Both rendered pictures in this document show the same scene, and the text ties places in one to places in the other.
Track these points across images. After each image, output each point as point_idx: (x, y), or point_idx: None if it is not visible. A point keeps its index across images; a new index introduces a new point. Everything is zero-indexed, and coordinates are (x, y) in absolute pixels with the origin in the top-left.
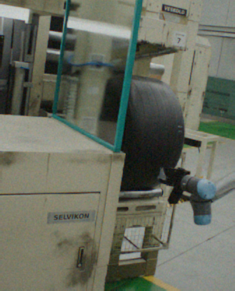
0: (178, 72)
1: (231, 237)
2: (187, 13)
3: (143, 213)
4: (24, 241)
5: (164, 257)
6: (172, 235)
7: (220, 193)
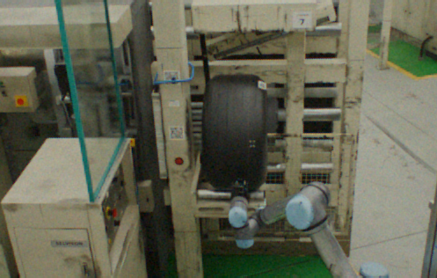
0: (348, 37)
1: None
2: None
3: None
4: (40, 256)
5: (381, 237)
6: (420, 206)
7: (270, 218)
